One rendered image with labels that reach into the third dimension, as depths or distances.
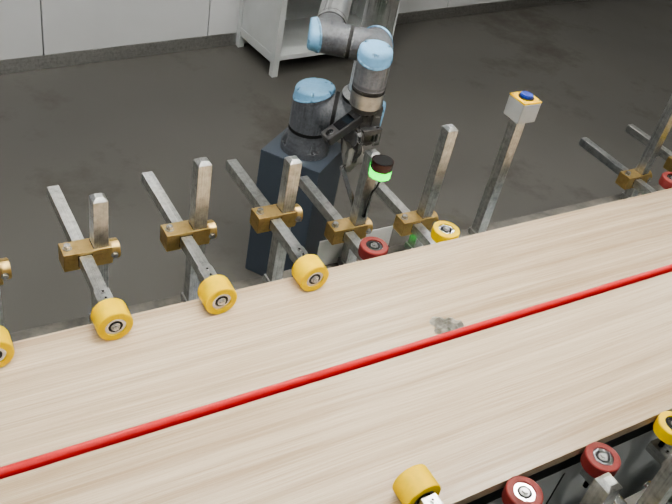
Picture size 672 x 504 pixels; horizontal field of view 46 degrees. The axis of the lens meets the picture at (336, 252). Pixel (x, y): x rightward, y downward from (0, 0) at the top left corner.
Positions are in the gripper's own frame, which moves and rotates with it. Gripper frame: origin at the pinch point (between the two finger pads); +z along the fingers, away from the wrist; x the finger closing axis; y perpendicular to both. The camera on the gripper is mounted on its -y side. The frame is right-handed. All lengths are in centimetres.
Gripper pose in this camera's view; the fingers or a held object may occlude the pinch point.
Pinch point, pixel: (345, 167)
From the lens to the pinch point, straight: 228.6
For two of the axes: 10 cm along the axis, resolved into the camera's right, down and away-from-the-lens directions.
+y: 8.6, -2.0, 4.7
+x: -4.9, -6.1, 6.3
